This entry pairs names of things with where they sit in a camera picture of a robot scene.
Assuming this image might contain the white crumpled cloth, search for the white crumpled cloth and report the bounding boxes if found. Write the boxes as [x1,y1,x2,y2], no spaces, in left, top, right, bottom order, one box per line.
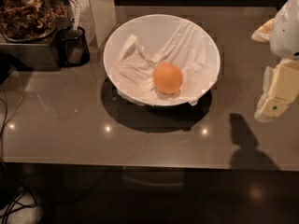
[112,21,219,106]

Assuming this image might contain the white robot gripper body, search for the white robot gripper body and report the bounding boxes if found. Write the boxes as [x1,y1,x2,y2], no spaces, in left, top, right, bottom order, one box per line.
[269,0,299,60]

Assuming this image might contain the orange fruit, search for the orange fruit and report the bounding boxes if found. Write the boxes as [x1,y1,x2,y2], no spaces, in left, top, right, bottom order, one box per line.
[152,63,183,94]

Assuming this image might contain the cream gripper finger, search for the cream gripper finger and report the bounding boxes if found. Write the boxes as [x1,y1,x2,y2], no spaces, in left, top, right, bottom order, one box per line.
[251,19,274,42]
[254,59,299,122]

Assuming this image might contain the white pillar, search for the white pillar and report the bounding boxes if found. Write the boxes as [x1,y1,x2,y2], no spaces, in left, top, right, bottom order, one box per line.
[78,0,116,46]

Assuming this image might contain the black mesh cup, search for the black mesh cup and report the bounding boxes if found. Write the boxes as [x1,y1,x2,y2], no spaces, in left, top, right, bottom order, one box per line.
[57,26,90,67]

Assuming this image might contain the white utensil in cup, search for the white utensil in cup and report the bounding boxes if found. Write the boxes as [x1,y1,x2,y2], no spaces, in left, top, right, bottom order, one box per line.
[66,0,81,39]

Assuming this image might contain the dark metal box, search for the dark metal box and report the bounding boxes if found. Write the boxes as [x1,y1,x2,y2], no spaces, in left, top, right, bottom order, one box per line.
[0,18,71,71]

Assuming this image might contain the white bowl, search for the white bowl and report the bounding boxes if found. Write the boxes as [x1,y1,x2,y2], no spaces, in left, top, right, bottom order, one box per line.
[103,13,221,107]

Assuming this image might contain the black cables on floor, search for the black cables on floor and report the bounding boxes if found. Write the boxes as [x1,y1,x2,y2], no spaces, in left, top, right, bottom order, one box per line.
[0,84,41,224]

